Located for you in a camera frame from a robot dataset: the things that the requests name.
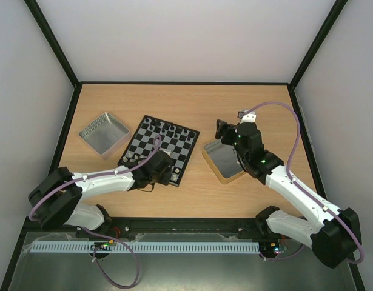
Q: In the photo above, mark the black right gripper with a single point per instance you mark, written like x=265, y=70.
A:
x=229, y=133

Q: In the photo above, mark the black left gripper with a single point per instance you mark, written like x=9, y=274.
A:
x=166, y=179

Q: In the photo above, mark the gold rimmed metal tin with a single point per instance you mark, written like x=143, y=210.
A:
x=222, y=159

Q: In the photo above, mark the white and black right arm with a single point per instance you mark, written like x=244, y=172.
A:
x=333, y=234

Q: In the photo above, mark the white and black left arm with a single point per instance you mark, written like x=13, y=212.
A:
x=58, y=200

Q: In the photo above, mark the black chess pieces row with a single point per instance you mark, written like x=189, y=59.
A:
x=152, y=127

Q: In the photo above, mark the left circuit board with LED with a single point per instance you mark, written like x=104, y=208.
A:
x=104, y=245

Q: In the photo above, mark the circuit board with led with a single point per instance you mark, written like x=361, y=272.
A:
x=104, y=245
x=273, y=248

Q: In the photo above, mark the right circuit board with LED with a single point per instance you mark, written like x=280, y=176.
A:
x=273, y=248

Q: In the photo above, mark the black and silver chessboard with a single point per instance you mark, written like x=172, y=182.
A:
x=181, y=152

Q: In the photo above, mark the silver textured metal tray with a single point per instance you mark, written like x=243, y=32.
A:
x=105, y=135

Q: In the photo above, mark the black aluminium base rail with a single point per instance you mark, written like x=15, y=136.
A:
x=243, y=228

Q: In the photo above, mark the light blue slotted cable duct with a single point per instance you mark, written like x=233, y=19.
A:
x=149, y=247

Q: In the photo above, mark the black cage frame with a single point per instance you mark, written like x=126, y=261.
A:
x=328, y=23

